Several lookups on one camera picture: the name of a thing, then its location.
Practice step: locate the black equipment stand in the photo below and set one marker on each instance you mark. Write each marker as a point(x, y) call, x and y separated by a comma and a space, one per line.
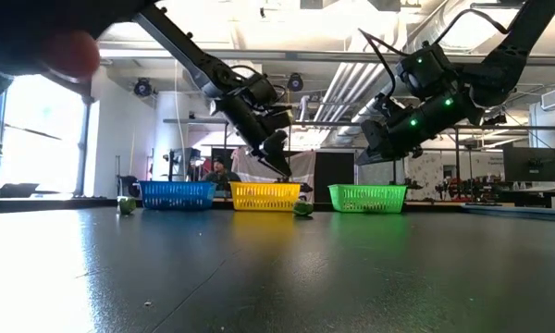
point(178, 159)

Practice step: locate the yellow plastic basket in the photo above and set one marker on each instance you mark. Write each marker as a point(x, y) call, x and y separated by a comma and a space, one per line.
point(264, 196)

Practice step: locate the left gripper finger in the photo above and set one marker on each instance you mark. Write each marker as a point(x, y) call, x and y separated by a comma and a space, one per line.
point(269, 152)
point(283, 145)

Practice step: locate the blue plastic basket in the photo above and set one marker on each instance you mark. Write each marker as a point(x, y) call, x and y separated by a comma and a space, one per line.
point(178, 196)

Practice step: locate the blurred red round object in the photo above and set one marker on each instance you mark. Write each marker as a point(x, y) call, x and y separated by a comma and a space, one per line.
point(69, 53)

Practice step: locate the black office chair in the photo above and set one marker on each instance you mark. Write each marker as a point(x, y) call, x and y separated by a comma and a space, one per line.
point(128, 182)

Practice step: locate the black computer monitor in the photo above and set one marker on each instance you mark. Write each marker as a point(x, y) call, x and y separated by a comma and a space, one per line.
point(530, 164)

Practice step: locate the black table mat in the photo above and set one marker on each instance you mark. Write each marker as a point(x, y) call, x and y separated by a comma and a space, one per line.
point(277, 287)

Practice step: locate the black round ceiling speaker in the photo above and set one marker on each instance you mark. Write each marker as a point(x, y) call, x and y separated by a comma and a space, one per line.
point(295, 82)
point(142, 87)

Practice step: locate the white patterned curtain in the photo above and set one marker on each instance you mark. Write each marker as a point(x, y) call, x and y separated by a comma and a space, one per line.
point(425, 173)

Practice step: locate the black metal rack frame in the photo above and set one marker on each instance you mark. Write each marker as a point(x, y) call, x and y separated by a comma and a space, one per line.
point(189, 120)

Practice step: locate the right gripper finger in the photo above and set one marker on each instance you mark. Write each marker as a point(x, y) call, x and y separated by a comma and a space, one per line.
point(379, 155)
point(379, 133)

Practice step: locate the green bell pepper toy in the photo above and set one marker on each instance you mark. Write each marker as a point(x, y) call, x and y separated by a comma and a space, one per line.
point(303, 208)
point(127, 205)

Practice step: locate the white ceiling pipe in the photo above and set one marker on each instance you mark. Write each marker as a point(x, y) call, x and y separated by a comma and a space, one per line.
point(361, 92)
point(333, 92)
point(346, 92)

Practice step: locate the person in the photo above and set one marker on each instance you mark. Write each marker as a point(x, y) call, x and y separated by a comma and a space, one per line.
point(219, 173)

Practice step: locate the bright window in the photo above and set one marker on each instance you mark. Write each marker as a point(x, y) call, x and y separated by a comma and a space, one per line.
point(41, 139)

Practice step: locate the background robot workstation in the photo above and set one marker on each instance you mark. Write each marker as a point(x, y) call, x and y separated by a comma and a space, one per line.
point(472, 190)

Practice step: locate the green plastic basket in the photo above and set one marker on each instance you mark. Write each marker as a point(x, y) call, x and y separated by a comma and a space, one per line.
point(367, 199)

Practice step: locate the white wall vent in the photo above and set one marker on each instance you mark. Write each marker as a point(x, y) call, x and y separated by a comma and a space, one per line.
point(550, 99)

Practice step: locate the grey ceiling beam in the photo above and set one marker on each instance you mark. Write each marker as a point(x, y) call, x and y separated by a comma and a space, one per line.
point(328, 56)

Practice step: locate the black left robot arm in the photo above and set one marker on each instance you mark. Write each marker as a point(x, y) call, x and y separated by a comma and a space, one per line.
point(180, 51)

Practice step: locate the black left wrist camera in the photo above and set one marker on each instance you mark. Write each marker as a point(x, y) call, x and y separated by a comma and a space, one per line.
point(261, 90)

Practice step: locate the white dotted sheet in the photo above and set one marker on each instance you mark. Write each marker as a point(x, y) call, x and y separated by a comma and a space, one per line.
point(245, 162)

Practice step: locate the black panel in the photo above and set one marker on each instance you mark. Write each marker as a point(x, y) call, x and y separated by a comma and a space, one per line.
point(334, 176)

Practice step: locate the silver ventilation duct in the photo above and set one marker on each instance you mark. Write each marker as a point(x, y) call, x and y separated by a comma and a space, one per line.
point(361, 115)

